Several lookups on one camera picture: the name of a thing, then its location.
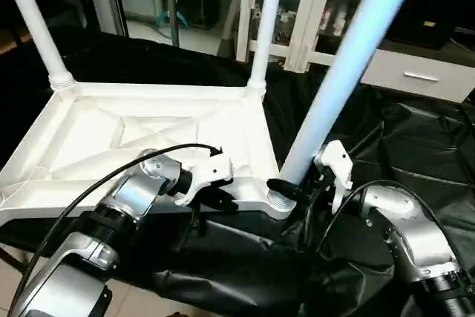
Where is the black work mat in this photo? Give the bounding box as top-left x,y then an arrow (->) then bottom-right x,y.
0,27 -> 475,317

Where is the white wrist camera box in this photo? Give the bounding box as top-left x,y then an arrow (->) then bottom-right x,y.
174,155 -> 235,206
315,140 -> 354,214

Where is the white glass-door cabinet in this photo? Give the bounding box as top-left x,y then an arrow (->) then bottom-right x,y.
236,0 -> 381,73

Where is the large black box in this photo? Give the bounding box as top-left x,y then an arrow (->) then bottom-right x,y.
390,0 -> 475,50

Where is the blue floor stand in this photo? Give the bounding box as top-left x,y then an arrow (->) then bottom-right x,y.
154,7 -> 191,30

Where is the white drawer unit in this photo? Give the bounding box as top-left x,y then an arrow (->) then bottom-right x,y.
362,48 -> 475,102

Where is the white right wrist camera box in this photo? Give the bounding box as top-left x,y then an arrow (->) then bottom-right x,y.
315,140 -> 354,214

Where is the white plastic table leg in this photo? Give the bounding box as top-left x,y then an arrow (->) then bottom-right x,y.
267,0 -> 426,218
0,0 -> 76,94
246,0 -> 287,97

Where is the white plastic table top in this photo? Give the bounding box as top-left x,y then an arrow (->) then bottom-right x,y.
0,82 -> 298,223

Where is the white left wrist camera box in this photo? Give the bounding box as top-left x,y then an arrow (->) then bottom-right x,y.
174,155 -> 235,206

